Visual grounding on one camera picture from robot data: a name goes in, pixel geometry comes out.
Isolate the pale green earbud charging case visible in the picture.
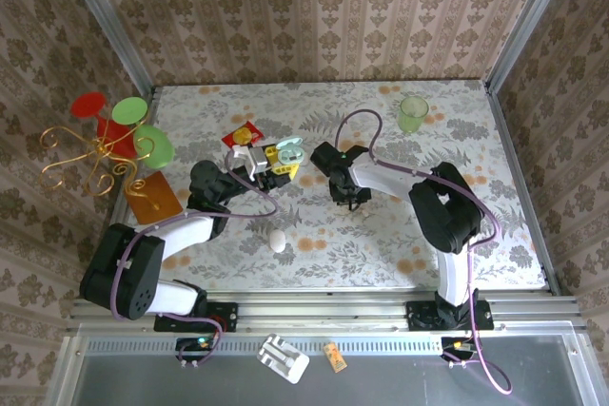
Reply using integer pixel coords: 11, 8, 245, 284
277, 136, 305, 165

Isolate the red snack packet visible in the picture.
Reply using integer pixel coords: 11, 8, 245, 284
222, 123, 265, 148

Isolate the green wine glass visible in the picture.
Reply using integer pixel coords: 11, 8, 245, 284
111, 95, 176, 170

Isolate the floral patterned table cover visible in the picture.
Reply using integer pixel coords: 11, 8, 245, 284
102, 80, 548, 291

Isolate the green translucent plastic cup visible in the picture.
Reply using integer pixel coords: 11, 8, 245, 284
398, 95, 430, 135

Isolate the red wine glass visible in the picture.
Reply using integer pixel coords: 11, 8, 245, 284
69, 90, 139, 160

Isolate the small black circuit board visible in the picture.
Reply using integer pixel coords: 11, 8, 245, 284
175, 337, 220, 355
441, 337, 477, 355

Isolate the small orange packet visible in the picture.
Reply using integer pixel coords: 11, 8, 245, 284
323, 341, 348, 373

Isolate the white plastic moulded part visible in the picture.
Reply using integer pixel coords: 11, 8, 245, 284
257, 333, 310, 384

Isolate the grey metal sheet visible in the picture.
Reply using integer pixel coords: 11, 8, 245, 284
61, 334, 591, 406

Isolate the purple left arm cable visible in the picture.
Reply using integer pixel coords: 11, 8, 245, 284
108, 148, 282, 369

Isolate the gold wire rack wooden base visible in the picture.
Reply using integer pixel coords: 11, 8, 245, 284
38, 125, 185, 225

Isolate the aluminium table side rail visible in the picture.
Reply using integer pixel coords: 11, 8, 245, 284
483, 81, 562, 298
88, 86, 161, 305

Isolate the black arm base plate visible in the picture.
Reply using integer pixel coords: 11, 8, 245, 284
154, 300, 239, 334
406, 299, 494, 331

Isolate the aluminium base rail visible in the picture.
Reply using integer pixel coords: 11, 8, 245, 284
66, 287, 589, 335

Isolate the aluminium frame post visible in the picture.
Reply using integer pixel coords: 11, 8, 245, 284
52, 0, 158, 93
485, 0, 580, 91

